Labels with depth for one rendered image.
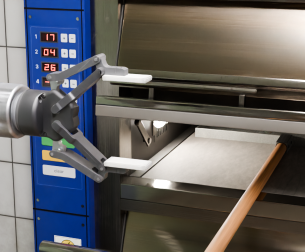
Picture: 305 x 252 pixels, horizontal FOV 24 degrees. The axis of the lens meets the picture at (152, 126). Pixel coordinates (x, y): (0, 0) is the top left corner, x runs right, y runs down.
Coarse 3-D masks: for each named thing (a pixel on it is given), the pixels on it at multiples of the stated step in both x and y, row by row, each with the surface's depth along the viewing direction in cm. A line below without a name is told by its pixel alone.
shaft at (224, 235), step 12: (276, 156) 189; (264, 168) 179; (252, 180) 172; (264, 180) 173; (252, 192) 163; (240, 204) 156; (228, 216) 150; (240, 216) 151; (228, 228) 144; (216, 240) 138; (228, 240) 141
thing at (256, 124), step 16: (96, 112) 159; (112, 112) 157; (128, 112) 156; (144, 112) 155; (160, 112) 154; (176, 112) 152; (192, 112) 151; (240, 128) 148; (256, 128) 147; (272, 128) 146; (288, 128) 145; (304, 128) 144
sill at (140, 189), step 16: (128, 192) 178; (144, 192) 176; (160, 192) 175; (176, 192) 173; (192, 192) 172; (208, 192) 171; (224, 192) 171; (240, 192) 171; (208, 208) 171; (224, 208) 170; (256, 208) 167; (272, 208) 166; (288, 208) 164; (304, 208) 163
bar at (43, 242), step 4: (44, 240) 146; (40, 244) 145; (44, 244) 145; (48, 244) 145; (52, 244) 144; (56, 244) 144; (60, 244) 144; (64, 244) 144; (68, 244) 144; (72, 244) 144; (40, 248) 145; (44, 248) 145; (48, 248) 144; (52, 248) 144; (56, 248) 144; (60, 248) 144; (64, 248) 143; (68, 248) 143; (72, 248) 143; (76, 248) 143; (80, 248) 142; (84, 248) 142; (88, 248) 142; (92, 248) 142; (96, 248) 142
